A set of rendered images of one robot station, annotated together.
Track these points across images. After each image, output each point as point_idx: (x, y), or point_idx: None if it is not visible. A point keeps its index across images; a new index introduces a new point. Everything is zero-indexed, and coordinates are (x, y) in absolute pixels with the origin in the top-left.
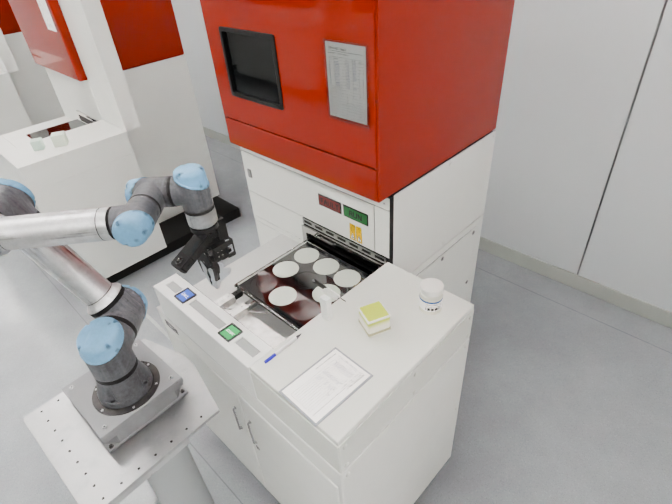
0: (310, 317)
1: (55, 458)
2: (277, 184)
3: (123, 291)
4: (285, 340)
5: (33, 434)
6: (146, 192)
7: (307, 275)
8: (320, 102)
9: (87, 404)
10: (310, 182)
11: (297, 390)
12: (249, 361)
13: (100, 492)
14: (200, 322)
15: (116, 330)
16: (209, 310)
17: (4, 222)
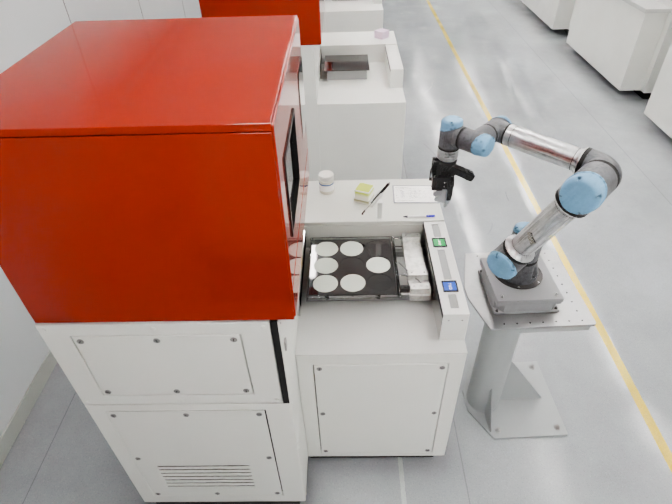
0: (378, 241)
1: (571, 285)
2: None
3: (504, 240)
4: (413, 220)
5: (587, 307)
6: (483, 125)
7: (345, 267)
8: (301, 133)
9: (546, 277)
10: None
11: (430, 198)
12: (441, 223)
13: (545, 255)
14: (452, 260)
15: (517, 223)
16: (440, 265)
17: (575, 146)
